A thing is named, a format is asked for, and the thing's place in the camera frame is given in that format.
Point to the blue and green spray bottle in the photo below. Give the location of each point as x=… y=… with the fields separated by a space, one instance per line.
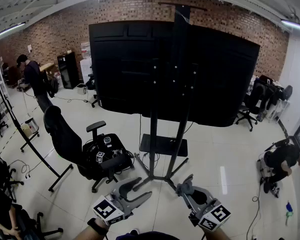
x=288 y=209

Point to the tall black cabinet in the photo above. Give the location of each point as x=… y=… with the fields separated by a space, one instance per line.
x=68 y=70

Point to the unused grey gripper device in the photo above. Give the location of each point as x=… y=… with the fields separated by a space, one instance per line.
x=100 y=157

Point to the black mesh office chair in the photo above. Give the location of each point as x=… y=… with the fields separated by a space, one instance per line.
x=62 y=134

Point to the white cabinet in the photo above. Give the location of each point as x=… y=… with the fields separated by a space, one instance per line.
x=85 y=70

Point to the white paper sheet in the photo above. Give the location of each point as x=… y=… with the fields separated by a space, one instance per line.
x=29 y=48

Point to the black backpack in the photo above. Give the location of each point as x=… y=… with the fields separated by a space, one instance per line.
x=53 y=87

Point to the black wrist watch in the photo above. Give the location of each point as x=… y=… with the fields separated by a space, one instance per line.
x=97 y=226

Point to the person's dark trousers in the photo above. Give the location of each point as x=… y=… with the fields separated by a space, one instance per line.
x=150 y=236

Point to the small black screen device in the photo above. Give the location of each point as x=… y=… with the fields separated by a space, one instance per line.
x=107 y=140

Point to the light wooden desk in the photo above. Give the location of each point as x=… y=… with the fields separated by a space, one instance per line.
x=46 y=66

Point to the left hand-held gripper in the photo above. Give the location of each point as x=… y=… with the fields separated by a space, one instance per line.
x=107 y=209

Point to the person's left forearm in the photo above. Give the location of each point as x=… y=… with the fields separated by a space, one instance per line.
x=86 y=235

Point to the ceiling tube light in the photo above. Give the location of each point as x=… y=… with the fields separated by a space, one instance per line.
x=10 y=29
x=295 y=25

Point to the small clear waste bin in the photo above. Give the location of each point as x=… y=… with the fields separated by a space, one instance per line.
x=30 y=126

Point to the large black TV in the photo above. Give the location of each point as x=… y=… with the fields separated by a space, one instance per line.
x=120 y=59

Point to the person's right forearm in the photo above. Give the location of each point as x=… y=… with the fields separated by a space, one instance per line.
x=216 y=235

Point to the pile of black jackets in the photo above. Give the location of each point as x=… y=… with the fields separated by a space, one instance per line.
x=272 y=91

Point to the devices on chair seat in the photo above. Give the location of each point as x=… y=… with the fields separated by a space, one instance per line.
x=88 y=147

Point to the white rolling whiteboard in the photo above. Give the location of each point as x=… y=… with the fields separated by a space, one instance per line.
x=60 y=177

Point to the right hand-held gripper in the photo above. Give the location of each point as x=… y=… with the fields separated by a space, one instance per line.
x=215 y=216

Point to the white side table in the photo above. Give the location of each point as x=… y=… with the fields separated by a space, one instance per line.
x=281 y=109

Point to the plastic-wrapped bottle pack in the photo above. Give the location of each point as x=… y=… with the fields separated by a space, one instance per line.
x=85 y=51

